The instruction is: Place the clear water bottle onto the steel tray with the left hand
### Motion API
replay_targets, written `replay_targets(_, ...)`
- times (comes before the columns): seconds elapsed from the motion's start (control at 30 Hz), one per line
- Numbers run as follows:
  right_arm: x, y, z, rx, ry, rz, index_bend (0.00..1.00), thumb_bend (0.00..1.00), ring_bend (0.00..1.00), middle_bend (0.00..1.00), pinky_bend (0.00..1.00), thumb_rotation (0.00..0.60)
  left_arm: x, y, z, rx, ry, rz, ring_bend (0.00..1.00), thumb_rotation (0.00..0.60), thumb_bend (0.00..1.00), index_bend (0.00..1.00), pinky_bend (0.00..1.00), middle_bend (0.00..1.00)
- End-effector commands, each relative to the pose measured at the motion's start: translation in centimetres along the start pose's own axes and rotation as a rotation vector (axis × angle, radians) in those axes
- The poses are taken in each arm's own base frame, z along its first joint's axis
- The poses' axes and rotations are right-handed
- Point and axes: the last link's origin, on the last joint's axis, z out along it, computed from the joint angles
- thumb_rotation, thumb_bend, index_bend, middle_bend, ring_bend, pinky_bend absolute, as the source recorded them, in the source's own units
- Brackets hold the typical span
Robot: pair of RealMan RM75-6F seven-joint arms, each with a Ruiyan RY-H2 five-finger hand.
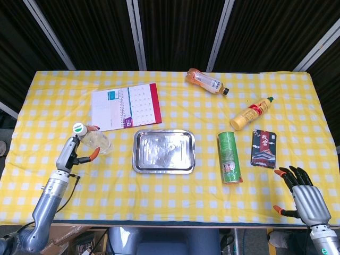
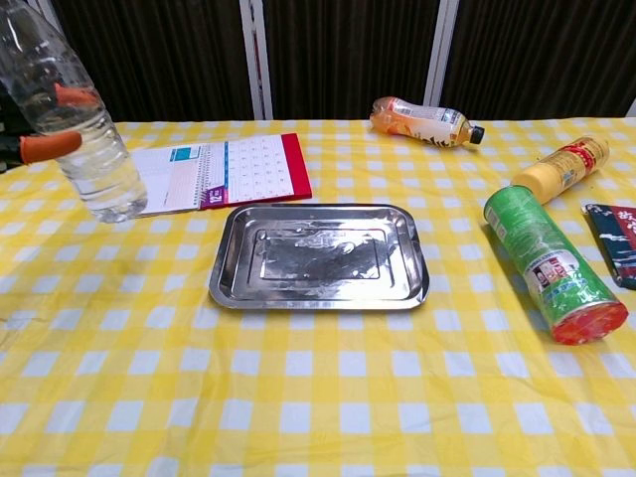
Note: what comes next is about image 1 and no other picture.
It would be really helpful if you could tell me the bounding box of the spiral desk calendar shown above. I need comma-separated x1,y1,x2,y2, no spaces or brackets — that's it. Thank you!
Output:
91,83,163,133

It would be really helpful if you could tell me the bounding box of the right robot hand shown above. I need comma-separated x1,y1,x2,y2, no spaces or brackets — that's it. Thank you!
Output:
273,166,333,228

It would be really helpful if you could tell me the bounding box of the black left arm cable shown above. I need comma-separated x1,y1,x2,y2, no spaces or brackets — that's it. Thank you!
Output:
54,173,81,213

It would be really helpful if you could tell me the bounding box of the yellow bottle red label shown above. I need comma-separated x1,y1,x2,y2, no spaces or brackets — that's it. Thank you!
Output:
229,96,275,132

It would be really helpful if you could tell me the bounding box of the white shoe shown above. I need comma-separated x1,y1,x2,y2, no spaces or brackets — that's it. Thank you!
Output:
268,231,291,250

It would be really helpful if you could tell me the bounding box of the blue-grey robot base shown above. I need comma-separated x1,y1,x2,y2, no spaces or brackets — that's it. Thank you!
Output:
107,227,222,255

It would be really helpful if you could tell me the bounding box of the brown cardboard box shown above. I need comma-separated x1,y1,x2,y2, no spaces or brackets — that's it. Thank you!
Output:
39,225,108,255

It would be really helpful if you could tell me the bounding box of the clear bottle green cap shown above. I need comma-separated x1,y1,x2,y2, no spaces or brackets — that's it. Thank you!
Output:
72,122,114,156

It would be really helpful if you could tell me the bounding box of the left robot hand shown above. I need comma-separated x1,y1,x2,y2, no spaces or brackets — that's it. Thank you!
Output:
55,125,101,173

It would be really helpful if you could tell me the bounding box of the orange tea bottle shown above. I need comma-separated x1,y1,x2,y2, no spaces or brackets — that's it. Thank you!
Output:
185,67,230,97

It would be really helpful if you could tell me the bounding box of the green chips can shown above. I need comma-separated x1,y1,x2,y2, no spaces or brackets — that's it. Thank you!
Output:
217,131,244,185

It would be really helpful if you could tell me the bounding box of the metal tray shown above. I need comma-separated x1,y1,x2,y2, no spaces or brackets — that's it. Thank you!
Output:
132,129,196,175

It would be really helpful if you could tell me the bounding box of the metal table leg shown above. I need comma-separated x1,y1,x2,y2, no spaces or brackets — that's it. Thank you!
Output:
230,227,243,255

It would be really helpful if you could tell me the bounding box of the yellow checkered tablecloth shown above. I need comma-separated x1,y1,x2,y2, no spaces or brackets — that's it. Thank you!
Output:
0,70,340,227

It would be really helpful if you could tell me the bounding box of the dark patterned box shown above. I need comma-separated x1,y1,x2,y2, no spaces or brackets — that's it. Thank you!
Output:
250,129,278,170

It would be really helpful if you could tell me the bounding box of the white partition post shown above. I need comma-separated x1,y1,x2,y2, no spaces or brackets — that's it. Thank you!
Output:
23,0,77,71
0,101,19,120
126,0,148,71
206,0,237,72
293,19,340,72

